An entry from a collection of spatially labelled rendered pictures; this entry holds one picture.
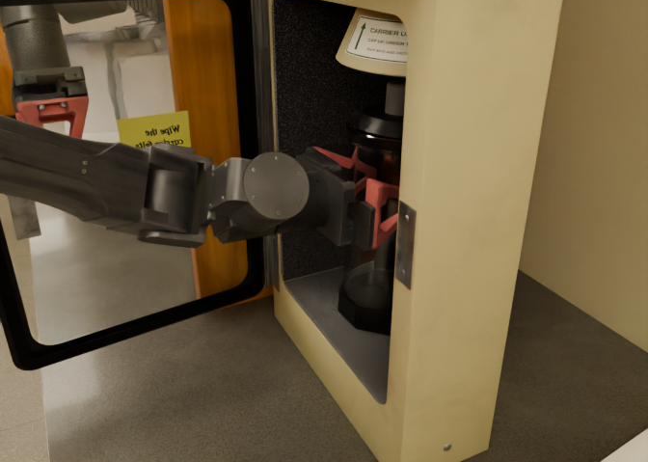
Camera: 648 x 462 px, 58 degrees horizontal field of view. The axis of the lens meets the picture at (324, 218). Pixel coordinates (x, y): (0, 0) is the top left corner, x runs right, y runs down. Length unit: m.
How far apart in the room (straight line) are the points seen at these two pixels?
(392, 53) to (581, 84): 0.43
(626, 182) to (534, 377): 0.28
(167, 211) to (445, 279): 0.24
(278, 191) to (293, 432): 0.30
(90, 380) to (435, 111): 0.54
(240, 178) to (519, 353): 0.47
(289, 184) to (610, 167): 0.51
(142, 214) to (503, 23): 0.31
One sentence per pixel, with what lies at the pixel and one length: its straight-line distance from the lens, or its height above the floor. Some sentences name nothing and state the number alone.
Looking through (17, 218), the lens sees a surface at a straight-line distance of 0.64.
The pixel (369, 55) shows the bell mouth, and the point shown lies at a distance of 0.52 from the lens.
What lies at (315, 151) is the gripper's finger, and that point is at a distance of 0.63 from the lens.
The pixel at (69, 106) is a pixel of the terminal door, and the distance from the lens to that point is 0.63.
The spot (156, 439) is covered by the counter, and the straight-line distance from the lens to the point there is 0.69.
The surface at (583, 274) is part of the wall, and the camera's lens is 0.95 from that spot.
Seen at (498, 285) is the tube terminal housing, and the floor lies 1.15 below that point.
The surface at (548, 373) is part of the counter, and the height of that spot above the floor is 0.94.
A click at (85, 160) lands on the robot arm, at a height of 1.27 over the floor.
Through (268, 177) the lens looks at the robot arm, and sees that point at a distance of 0.47.
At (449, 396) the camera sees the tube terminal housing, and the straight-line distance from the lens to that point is 0.58.
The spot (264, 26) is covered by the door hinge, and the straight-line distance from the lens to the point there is 0.68.
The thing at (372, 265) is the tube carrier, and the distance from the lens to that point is 0.63.
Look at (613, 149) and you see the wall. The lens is 0.87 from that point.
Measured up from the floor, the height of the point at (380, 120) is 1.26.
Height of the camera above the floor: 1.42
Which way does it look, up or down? 26 degrees down
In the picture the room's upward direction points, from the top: straight up
